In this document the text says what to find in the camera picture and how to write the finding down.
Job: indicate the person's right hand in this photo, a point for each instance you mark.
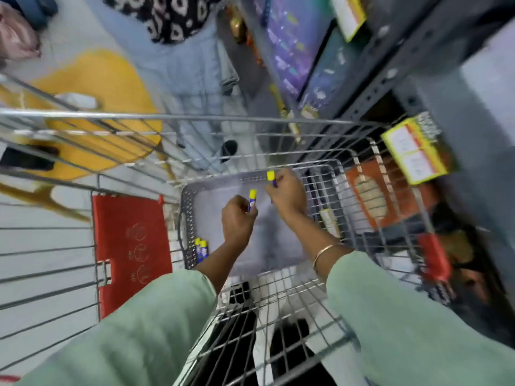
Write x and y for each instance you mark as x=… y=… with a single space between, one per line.
x=290 y=196

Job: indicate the person's left hand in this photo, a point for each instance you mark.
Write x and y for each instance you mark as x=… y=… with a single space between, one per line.
x=235 y=225

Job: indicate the person's left fingers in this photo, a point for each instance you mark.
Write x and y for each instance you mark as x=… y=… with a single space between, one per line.
x=243 y=204

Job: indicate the person's right fingers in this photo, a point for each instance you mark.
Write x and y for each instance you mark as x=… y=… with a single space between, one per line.
x=280 y=180

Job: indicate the blue yellow-capped glue stick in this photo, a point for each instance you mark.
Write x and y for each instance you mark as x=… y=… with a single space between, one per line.
x=197 y=248
x=204 y=249
x=272 y=176
x=252 y=200

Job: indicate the person's left forearm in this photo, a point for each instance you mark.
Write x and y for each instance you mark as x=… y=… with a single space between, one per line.
x=153 y=329

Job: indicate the person's right forearm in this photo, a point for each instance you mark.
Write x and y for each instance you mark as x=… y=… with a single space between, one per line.
x=386 y=317

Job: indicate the grey plastic basket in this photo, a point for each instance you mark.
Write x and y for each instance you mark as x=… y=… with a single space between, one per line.
x=209 y=213

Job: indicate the pale yellow tag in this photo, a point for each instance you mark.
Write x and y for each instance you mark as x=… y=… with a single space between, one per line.
x=330 y=223

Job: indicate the gold bangle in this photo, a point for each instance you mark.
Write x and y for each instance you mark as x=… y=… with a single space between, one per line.
x=324 y=251

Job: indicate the dark teal printed box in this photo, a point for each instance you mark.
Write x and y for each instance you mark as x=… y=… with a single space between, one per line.
x=332 y=72

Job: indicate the red cart seat flap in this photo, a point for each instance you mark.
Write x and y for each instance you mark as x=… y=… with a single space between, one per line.
x=128 y=245

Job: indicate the orange packet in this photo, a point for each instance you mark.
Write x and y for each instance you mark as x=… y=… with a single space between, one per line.
x=402 y=196

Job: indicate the purple printed box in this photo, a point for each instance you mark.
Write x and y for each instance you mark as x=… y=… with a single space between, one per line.
x=295 y=44

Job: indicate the large yellow shelf label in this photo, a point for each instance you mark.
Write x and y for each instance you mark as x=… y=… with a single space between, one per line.
x=414 y=152

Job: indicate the person's left foot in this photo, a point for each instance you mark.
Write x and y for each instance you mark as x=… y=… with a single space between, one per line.
x=231 y=349

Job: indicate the person's foot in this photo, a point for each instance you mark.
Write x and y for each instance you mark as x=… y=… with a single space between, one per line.
x=293 y=353
x=231 y=349

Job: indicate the person's right foot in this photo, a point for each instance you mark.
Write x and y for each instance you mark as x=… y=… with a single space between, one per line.
x=293 y=353

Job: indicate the golden ornament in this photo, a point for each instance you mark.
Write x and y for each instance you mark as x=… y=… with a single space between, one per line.
x=237 y=28

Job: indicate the grey metal shelf rack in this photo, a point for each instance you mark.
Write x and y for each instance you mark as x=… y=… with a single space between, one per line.
x=426 y=40

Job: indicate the blue bag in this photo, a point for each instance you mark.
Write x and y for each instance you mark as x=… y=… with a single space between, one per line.
x=36 y=9

